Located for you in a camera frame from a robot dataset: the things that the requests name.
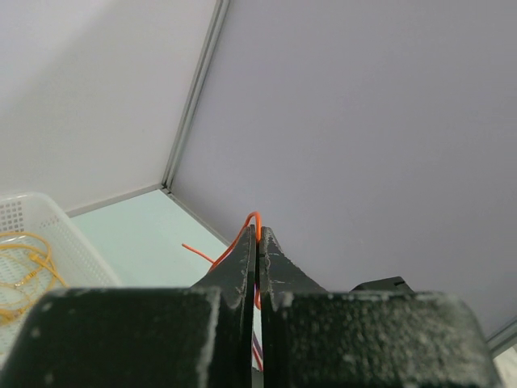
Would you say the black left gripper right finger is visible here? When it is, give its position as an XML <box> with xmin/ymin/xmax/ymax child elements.
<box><xmin>258</xmin><ymin>227</ymin><xmax>502</xmax><ymax>387</ymax></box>

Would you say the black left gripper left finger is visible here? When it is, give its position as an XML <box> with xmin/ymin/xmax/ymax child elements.
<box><xmin>1</xmin><ymin>226</ymin><xmax>257</xmax><ymax>387</ymax></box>

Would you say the orange thin wire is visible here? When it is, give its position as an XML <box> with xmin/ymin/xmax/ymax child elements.
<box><xmin>181</xmin><ymin>210</ymin><xmax>264</xmax><ymax>373</ymax></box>

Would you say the clear right plastic basket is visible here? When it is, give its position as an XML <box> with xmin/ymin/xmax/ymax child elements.
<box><xmin>1</xmin><ymin>192</ymin><xmax>121</xmax><ymax>358</ymax></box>

